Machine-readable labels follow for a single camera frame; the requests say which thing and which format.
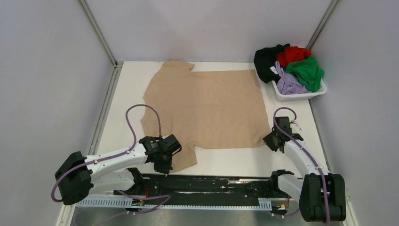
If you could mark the aluminium frame rail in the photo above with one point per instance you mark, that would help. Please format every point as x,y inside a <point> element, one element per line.
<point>279,208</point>

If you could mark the white slotted cable duct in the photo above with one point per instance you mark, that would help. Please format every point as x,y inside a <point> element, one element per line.
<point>124,202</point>

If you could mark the white plastic basket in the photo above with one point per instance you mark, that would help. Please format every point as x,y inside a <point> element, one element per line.
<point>294,97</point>

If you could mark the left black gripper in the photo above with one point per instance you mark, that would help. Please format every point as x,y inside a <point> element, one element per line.
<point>165,168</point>

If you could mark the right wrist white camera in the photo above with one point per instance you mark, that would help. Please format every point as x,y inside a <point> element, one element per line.
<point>295,125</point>

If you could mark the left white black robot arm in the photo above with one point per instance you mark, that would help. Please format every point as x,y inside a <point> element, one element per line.
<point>80,176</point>

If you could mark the lilac t-shirt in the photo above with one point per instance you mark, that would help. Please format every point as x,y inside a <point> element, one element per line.
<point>288,84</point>

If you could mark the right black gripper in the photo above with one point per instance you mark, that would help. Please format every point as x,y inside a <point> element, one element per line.
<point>267,140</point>

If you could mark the red t-shirt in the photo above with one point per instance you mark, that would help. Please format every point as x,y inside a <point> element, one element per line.
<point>292,54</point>

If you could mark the beige t-shirt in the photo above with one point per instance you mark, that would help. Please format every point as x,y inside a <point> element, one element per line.
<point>210,110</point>

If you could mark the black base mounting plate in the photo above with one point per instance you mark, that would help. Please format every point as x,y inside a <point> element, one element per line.
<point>196,190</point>

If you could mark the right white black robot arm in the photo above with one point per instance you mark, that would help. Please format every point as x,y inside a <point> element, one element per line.
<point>319,193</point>

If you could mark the green t-shirt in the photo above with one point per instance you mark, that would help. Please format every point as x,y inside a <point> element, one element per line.
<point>307,72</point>

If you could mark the black t-shirt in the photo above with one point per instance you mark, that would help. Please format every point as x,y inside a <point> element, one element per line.
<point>265,59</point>

